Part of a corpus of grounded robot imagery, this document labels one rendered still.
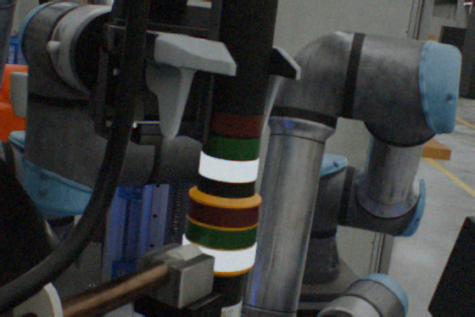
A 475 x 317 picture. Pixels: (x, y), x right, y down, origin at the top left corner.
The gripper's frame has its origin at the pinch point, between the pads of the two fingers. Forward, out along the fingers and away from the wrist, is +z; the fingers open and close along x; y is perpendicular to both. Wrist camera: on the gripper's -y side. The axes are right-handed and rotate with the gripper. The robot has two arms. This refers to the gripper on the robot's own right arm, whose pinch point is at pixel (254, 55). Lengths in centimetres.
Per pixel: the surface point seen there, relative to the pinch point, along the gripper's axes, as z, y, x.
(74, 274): -6.0, 14.1, 7.0
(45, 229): -8.5, 12.1, 8.1
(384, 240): -152, 82, -180
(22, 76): -378, 47, -88
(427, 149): -521, 133, -642
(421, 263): -248, 147, -327
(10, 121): -381, 76, -83
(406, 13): -152, -12, -173
